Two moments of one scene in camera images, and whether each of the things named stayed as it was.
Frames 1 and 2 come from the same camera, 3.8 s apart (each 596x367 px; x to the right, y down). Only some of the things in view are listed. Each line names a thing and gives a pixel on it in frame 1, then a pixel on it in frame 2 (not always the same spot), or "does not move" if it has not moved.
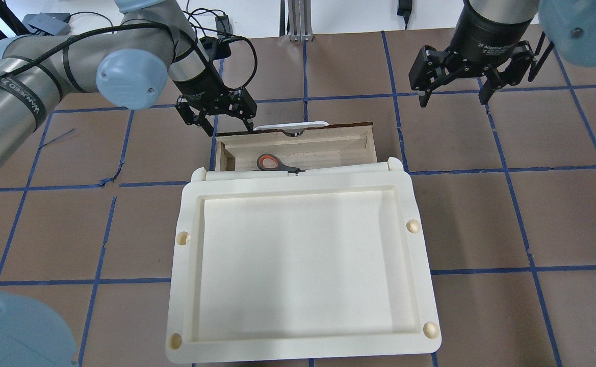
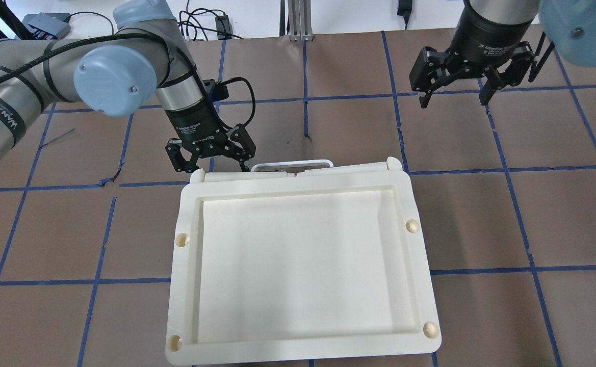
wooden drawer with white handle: x=304 y=145 → x=297 y=166
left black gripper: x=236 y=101 → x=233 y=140
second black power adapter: x=405 y=9 does not move
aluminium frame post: x=300 y=20 does not move
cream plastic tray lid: x=294 y=264 does not move
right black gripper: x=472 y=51 does not move
